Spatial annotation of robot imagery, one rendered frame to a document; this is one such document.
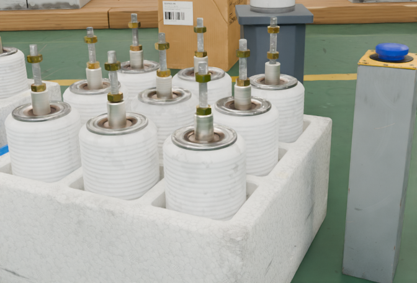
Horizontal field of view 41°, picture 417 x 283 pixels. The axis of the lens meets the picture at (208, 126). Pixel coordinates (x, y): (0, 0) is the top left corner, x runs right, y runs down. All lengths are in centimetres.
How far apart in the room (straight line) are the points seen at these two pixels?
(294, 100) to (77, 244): 36
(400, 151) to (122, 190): 35
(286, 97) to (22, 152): 37
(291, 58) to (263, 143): 45
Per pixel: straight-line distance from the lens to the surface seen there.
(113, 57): 67
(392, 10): 271
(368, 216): 80
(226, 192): 63
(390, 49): 74
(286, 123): 83
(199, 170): 61
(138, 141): 67
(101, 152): 67
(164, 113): 75
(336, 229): 96
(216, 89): 86
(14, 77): 111
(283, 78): 87
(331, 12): 264
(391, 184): 78
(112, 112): 68
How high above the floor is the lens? 49
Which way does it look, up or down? 21 degrees down
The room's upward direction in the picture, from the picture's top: 1 degrees counter-clockwise
